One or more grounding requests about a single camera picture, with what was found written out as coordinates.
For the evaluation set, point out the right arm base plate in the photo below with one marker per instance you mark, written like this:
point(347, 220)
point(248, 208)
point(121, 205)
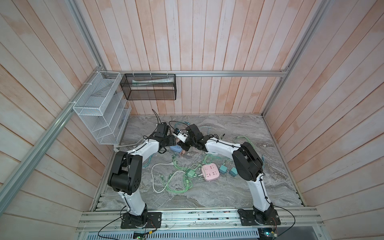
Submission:
point(255, 217)

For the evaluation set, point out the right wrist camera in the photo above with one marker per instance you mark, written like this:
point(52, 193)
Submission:
point(182, 135)

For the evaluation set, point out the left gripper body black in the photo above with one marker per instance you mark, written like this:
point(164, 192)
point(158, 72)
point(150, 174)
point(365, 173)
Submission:
point(169, 141)

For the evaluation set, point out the white wire mesh shelf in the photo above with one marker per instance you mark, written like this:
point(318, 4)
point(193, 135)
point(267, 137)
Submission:
point(103, 109)

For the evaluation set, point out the blue power strip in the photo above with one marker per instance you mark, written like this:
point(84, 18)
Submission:
point(176, 148)

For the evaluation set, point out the light green charger plug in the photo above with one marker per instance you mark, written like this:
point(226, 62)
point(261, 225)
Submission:
point(191, 174)

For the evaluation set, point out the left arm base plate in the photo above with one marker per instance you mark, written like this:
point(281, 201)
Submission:
point(149, 220)

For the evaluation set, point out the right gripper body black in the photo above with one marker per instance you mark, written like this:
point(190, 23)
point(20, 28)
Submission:
point(186, 145)

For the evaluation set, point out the teal charger plug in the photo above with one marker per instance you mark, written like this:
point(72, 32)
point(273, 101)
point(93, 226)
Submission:
point(233, 172)
point(223, 169)

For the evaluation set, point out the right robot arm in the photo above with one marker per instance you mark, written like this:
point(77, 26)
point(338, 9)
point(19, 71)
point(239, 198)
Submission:
point(248, 164)

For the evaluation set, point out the aluminium frame rail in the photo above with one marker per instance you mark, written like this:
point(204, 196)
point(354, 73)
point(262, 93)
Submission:
point(229, 73)

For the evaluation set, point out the pink power strip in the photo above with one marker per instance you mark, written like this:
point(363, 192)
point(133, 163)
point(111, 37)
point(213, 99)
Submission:
point(210, 172)

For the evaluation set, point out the black mesh basket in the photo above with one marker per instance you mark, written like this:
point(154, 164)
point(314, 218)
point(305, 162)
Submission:
point(142, 87)

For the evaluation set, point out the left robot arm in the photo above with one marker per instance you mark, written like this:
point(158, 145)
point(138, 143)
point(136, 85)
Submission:
point(126, 173)

